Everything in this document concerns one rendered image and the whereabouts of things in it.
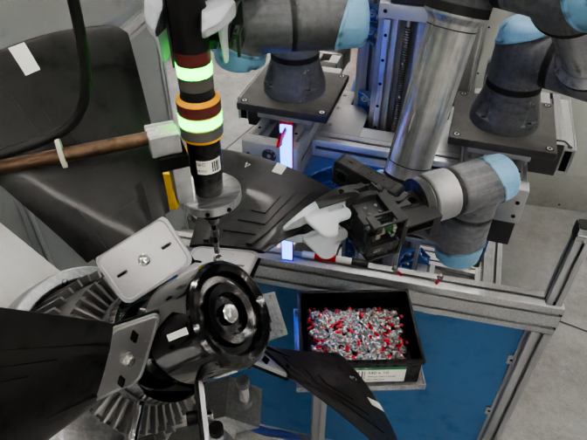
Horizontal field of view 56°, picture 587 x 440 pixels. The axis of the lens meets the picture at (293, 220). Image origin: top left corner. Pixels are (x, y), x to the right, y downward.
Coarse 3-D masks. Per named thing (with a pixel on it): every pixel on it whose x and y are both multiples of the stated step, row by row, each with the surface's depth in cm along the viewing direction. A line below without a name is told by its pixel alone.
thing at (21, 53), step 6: (12, 48) 57; (18, 48) 57; (24, 48) 57; (12, 54) 57; (18, 54) 57; (24, 54) 57; (30, 54) 57; (18, 60) 57; (24, 60) 57; (30, 60) 57; (24, 66) 57; (30, 66) 57; (36, 66) 57; (24, 72) 57; (30, 72) 57
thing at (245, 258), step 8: (200, 248) 72; (208, 248) 71; (224, 248) 71; (192, 256) 70; (200, 256) 70; (208, 256) 70; (224, 256) 70; (232, 256) 70; (240, 256) 70; (248, 256) 69; (256, 256) 69; (192, 264) 69; (200, 264) 69; (240, 264) 68; (248, 264) 68; (184, 272) 68; (248, 272) 67
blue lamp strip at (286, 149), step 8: (280, 128) 95; (288, 128) 94; (288, 136) 95; (288, 144) 96; (280, 152) 98; (288, 152) 97; (280, 160) 99; (288, 160) 99; (288, 248) 113; (288, 256) 114
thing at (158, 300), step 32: (160, 288) 61; (192, 288) 55; (224, 288) 59; (256, 288) 63; (160, 320) 57; (192, 320) 54; (224, 320) 58; (256, 320) 62; (160, 352) 57; (192, 352) 55; (224, 352) 57; (256, 352) 59; (160, 384) 61; (192, 384) 64
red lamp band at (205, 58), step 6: (210, 48) 50; (174, 54) 50; (180, 54) 49; (198, 54) 49; (204, 54) 50; (210, 54) 50; (180, 60) 50; (186, 60) 49; (192, 60) 49; (198, 60) 50; (204, 60) 50; (210, 60) 51; (186, 66) 50; (192, 66) 50; (198, 66) 50
